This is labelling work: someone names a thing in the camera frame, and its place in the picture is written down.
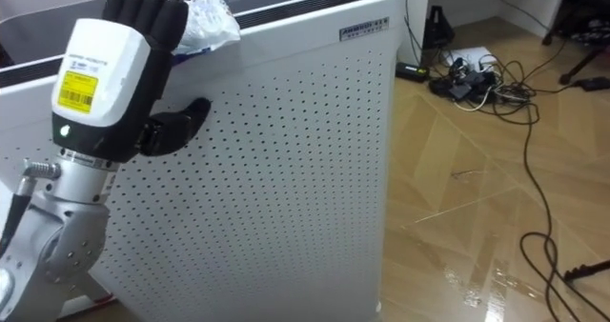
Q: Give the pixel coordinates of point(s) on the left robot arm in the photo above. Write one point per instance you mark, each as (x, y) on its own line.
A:
(62, 231)

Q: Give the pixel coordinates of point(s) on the white perforated air purifier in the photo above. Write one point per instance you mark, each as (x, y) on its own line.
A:
(267, 169)

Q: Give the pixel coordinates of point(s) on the white socket strip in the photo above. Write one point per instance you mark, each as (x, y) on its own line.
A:
(469, 55)

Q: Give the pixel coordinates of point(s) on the black bar on floor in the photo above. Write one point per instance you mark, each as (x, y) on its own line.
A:
(588, 269)

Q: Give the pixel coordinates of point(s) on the black chair legs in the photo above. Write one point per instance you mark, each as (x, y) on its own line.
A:
(579, 65)

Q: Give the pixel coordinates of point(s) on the white plastic wrapper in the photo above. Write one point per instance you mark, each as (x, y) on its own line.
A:
(209, 22)

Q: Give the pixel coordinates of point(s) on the black upright stand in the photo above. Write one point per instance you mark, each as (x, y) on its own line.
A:
(437, 29)

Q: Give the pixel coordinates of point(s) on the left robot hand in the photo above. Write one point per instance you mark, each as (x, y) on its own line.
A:
(114, 74)

